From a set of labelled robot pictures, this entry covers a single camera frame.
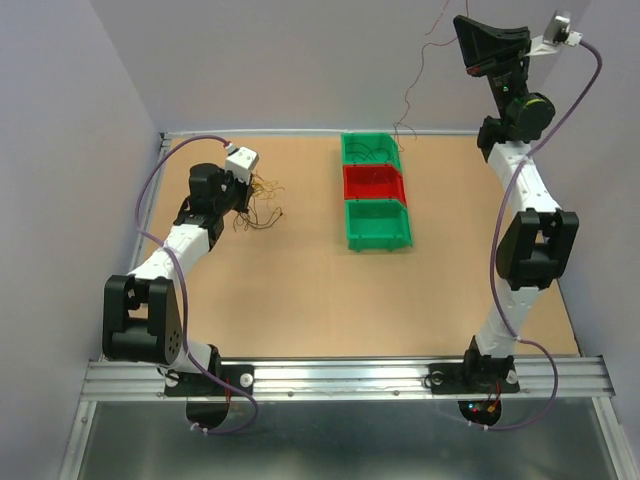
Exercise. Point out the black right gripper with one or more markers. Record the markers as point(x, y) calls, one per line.
point(477, 49)

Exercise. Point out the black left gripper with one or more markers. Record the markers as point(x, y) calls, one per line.
point(227, 176)

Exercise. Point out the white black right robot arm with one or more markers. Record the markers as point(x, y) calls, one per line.
point(534, 236)

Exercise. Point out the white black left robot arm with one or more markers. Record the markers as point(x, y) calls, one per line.
point(141, 317)

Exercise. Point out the far green plastic bin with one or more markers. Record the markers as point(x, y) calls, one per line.
point(369, 148)

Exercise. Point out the green plastic bin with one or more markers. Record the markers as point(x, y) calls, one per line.
point(369, 148)
point(377, 224)

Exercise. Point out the red plastic bin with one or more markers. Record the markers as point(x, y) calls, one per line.
point(373, 181)

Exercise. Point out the near green plastic bin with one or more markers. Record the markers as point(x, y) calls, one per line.
point(377, 224)

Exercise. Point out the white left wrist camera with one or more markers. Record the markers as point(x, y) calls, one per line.
point(241, 161)

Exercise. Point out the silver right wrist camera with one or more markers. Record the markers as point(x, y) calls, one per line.
point(558, 33)

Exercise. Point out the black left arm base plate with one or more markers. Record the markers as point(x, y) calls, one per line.
point(240, 376)

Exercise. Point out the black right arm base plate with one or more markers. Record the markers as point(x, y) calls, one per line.
point(457, 379)

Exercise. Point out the aluminium mounting rail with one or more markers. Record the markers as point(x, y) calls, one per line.
point(327, 380)

